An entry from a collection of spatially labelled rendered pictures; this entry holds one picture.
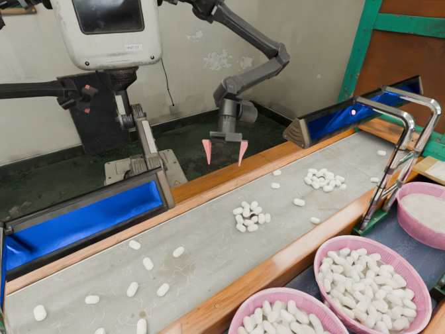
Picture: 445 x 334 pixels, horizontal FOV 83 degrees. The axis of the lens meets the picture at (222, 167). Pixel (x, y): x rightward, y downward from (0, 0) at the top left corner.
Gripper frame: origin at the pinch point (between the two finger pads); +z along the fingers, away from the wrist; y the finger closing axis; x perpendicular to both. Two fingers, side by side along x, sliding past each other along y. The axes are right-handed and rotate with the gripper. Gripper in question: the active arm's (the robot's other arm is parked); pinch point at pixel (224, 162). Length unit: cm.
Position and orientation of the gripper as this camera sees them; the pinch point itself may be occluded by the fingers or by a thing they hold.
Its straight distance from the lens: 80.6
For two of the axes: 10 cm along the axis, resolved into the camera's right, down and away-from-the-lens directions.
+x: -0.9, -0.6, -9.9
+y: -9.9, -0.7, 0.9
